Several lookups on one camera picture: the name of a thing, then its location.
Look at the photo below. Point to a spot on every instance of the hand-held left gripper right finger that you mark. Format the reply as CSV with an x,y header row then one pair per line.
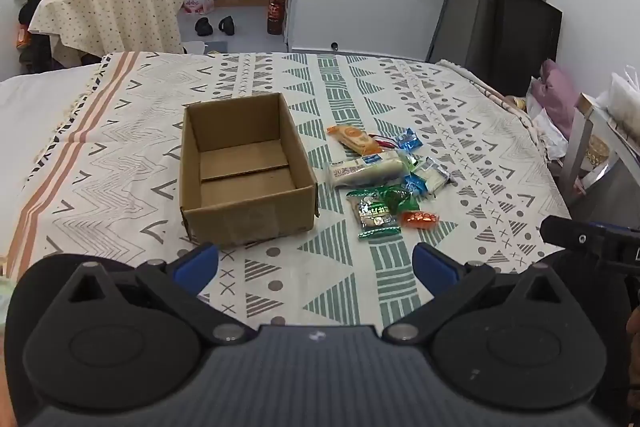
x,y
435,269

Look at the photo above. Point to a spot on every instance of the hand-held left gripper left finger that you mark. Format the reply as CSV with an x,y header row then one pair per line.
x,y
197,267

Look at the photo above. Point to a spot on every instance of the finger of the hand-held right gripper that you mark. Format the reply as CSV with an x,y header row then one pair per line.
x,y
570,234

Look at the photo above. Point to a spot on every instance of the orange candy packet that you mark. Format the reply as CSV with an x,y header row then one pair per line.
x,y
420,220

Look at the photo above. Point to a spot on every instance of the brown cardboard box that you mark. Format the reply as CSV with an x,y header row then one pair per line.
x,y
240,219

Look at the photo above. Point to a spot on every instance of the dark green snack packet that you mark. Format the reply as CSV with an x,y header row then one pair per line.
x,y
395,199

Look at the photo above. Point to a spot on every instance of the green-edged cookie packet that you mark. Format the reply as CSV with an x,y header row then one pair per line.
x,y
372,217

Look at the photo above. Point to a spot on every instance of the small blue snack packet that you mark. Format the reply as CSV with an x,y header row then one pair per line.
x,y
414,185

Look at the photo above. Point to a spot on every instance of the white snack packet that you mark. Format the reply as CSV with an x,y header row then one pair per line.
x,y
434,176

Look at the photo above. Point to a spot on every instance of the bright green snack packet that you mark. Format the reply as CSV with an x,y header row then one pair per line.
x,y
410,162

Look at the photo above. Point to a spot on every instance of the long white cake packet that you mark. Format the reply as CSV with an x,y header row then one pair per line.
x,y
365,169

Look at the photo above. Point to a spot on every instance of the blue silver snack packet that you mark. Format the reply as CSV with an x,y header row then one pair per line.
x,y
408,139

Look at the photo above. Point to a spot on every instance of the red snack packet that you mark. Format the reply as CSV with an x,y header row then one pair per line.
x,y
384,143

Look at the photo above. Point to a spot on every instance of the orange cracker packet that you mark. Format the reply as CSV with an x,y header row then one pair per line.
x,y
355,139

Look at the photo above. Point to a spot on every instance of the white stool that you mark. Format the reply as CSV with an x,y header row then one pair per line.
x,y
580,142

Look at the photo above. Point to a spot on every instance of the crumpled white plastic bag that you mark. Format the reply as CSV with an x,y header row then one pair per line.
x,y
547,132

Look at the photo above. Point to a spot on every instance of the pink cloth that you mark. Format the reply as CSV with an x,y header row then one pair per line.
x,y
557,92

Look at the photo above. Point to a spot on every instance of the black flat monitor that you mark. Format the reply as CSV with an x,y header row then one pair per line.
x,y
530,32

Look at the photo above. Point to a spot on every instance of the grey floor mat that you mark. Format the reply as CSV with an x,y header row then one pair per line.
x,y
205,46

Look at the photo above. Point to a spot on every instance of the white bed sheet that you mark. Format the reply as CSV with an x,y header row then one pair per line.
x,y
30,107

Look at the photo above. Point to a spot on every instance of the pack of water bottles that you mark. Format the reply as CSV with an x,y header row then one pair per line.
x,y
199,2

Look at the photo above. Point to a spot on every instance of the brown oil bottle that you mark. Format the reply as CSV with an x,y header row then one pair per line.
x,y
277,9

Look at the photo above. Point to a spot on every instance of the dark clothes on chair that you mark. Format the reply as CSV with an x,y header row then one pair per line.
x,y
35,7

